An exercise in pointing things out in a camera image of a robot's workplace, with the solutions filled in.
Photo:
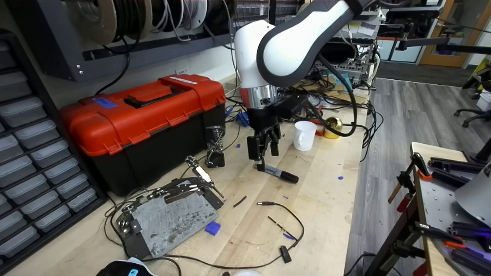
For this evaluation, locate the grey metal plate device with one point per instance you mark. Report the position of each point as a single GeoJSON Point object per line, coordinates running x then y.
{"type": "Point", "coordinates": [165, 219]}

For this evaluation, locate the gold brass tip cleaner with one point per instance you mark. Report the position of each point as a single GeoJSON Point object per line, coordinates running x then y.
{"type": "Point", "coordinates": [334, 128]}

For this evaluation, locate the black grey Sharpie marker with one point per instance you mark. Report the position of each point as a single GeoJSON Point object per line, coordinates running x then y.
{"type": "Point", "coordinates": [278, 174]}

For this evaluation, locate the small black helping-hand stand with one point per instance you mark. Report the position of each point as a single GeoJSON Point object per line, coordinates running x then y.
{"type": "Point", "coordinates": [215, 156]}

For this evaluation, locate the white plastic cup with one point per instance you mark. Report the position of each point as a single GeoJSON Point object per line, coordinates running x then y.
{"type": "Point", "coordinates": [304, 136]}

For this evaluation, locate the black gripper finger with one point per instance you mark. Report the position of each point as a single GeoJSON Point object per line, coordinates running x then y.
{"type": "Point", "coordinates": [274, 145]}
{"type": "Point", "coordinates": [252, 148]}

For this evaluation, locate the small blue plastic block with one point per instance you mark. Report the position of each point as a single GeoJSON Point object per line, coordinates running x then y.
{"type": "Point", "coordinates": [212, 229]}

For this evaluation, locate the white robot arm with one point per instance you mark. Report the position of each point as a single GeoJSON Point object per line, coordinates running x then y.
{"type": "Point", "coordinates": [278, 56]}

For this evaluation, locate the red black toolbox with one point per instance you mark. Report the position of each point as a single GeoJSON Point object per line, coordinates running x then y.
{"type": "Point", "coordinates": [134, 137]}

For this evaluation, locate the grey parts drawer cabinet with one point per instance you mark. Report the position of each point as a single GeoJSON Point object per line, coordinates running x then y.
{"type": "Point", "coordinates": [45, 188]}

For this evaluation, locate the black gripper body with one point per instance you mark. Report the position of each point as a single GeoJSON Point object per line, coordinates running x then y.
{"type": "Point", "coordinates": [266, 125]}

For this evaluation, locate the wire spool rack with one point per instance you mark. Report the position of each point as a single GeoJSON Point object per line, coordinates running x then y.
{"type": "Point", "coordinates": [93, 36]}

